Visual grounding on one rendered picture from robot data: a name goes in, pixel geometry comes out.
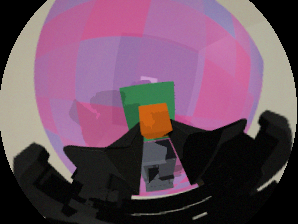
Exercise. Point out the orange l-shaped part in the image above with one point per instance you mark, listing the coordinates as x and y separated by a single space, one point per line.
154 121

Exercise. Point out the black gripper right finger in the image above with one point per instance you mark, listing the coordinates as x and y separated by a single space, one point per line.
196 147

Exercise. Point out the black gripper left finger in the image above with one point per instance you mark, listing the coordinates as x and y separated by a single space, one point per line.
123 158

